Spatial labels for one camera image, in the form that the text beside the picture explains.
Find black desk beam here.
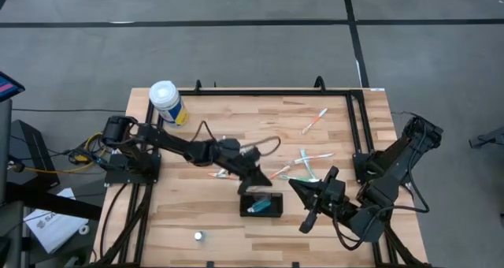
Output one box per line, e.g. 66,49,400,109
0,180,103,221

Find black equipment box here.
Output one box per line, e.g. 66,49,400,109
8,119,61,190

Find white yellow blue wipes canister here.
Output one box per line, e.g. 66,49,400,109
148,80,191,128

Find yellow cable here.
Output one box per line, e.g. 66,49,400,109
21,132,104,175

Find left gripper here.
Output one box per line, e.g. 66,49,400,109
212,136,274,196

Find black wire caddy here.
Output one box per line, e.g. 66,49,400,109
239,192,284,218

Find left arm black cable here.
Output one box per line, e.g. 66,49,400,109
191,120,283,158

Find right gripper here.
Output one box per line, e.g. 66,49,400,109
288,165,358,235

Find white paper booklet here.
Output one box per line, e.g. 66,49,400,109
22,187,90,255

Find tablet screen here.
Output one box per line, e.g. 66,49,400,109
0,71,26,103

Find thin black floor cable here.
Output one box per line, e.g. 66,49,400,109
11,107,128,114

